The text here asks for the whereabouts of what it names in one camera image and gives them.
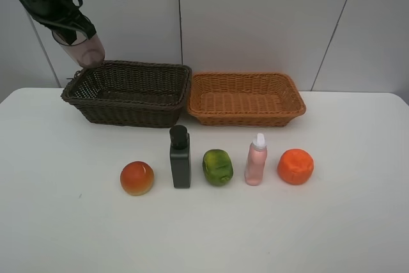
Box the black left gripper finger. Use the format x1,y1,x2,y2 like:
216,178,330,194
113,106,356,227
65,10,96,38
51,26,77,45

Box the translucent purple plastic cup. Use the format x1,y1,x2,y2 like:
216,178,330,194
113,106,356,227
52,31,105,68

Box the red orange toy peach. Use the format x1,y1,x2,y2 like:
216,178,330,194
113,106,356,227
120,161,155,196

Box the dark green square bottle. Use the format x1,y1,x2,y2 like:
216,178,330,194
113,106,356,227
169,125,191,189

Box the pink bottle white cap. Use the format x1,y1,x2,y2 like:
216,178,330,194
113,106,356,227
244,133,268,186

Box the orange squishy toy fruit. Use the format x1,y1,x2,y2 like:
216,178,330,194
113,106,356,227
277,148,314,185

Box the dark brown wicker basket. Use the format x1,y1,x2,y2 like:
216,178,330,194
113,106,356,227
61,61,192,128

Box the light orange wicker basket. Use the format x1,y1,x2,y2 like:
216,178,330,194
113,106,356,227
187,72,306,127

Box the green squishy toy fruit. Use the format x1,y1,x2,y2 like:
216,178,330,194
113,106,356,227
202,149,234,187

